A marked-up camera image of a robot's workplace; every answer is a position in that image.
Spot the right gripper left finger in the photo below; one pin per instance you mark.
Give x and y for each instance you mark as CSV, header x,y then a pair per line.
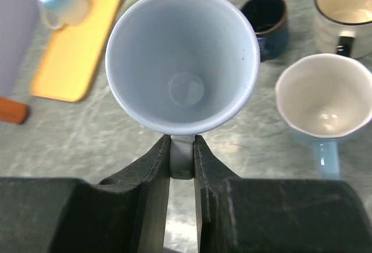
x,y
125,212

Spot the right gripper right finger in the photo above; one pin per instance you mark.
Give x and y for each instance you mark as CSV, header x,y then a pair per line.
x,y
274,215

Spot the light blue faceted mug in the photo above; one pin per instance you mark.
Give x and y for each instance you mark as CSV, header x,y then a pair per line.
x,y
324,99

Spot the small grey speckled mug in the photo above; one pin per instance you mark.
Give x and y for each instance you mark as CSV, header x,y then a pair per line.
x,y
181,68

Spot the dark blue mug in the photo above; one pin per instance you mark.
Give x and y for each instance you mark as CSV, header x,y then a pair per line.
x,y
269,19

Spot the white blue mug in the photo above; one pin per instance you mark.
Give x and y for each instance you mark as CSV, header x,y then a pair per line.
x,y
57,13

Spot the cream beige mug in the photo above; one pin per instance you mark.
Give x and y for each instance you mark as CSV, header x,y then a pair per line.
x,y
334,19

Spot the orange bottle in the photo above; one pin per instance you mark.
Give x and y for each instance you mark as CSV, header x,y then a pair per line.
x,y
12,111

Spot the yellow tray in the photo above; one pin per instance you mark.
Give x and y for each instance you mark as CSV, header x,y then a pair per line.
x,y
68,66

